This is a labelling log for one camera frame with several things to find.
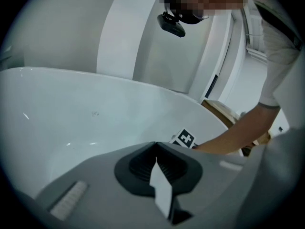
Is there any black head camera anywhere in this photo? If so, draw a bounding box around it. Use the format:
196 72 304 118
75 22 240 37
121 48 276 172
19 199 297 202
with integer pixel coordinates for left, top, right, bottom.
156 0 210 38

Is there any plain brown cardboard box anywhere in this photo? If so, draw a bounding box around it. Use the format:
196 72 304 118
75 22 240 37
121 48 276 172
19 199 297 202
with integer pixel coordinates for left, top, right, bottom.
201 99 273 157

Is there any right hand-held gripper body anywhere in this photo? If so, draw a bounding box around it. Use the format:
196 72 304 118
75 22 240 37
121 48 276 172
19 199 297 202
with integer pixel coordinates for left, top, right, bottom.
169 127 199 150

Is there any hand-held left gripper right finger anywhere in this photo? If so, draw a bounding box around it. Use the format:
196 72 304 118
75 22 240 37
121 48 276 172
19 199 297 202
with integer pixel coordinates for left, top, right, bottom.
156 141 246 229

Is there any person's grey shirt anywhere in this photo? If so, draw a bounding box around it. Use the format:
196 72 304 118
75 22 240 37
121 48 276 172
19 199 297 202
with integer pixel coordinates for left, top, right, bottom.
243 0 305 140

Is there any white bathtub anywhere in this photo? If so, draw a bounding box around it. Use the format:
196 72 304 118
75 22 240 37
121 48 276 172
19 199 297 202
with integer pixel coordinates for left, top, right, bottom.
0 66 229 200

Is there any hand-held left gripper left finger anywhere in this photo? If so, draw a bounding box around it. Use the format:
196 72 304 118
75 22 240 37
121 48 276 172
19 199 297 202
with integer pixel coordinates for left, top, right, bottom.
35 141 171 229

